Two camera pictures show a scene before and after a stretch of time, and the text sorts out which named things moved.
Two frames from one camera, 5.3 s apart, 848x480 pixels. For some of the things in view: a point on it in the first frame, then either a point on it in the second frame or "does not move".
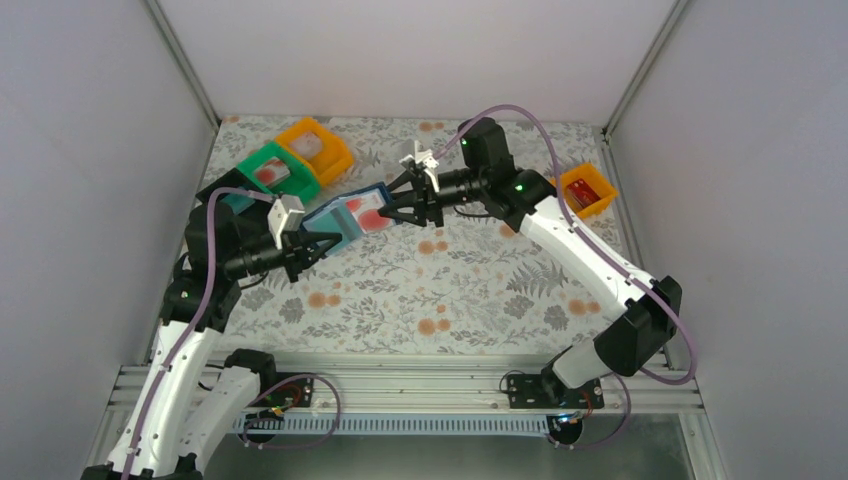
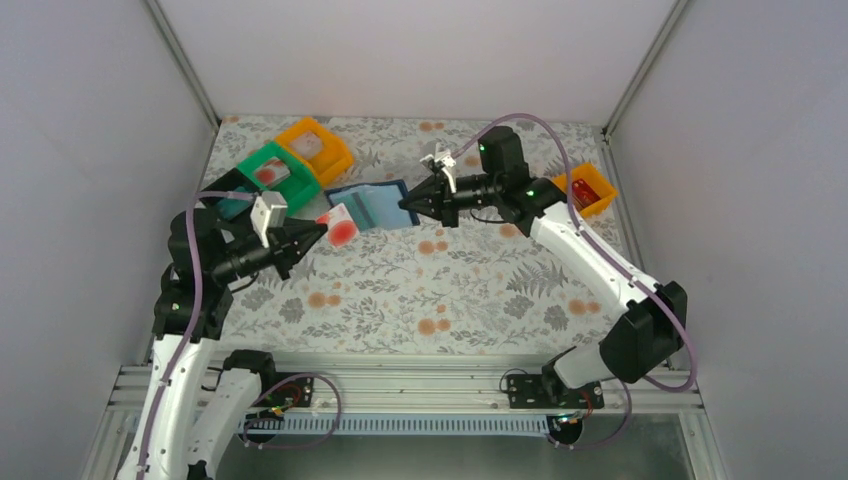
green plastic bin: [301, 182] does not move
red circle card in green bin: [271, 172] does not move
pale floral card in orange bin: [308, 144] does not move
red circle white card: [366, 210] → [342, 230]
